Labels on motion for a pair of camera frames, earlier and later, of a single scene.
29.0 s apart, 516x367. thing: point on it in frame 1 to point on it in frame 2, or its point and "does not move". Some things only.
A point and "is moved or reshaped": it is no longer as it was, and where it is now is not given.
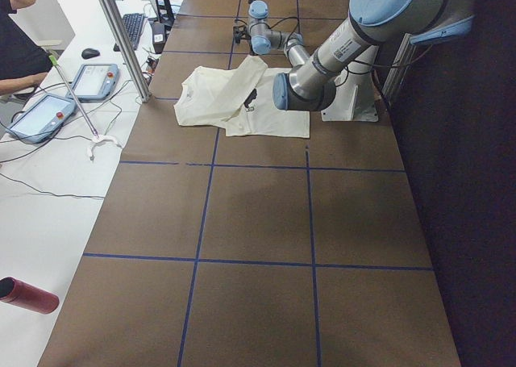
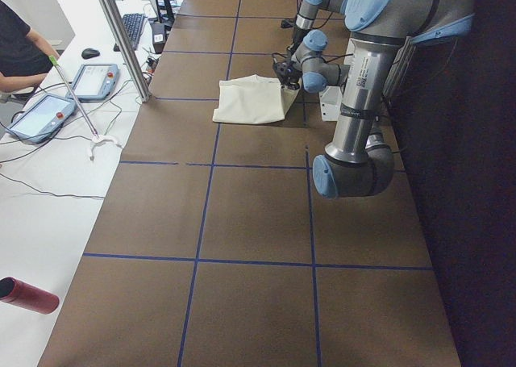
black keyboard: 132,23 does not move
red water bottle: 27,297 does not move
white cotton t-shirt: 240,100 is moved or reshaped
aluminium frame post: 110,3 does not move
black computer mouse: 89,53 does not move
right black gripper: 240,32 to 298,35
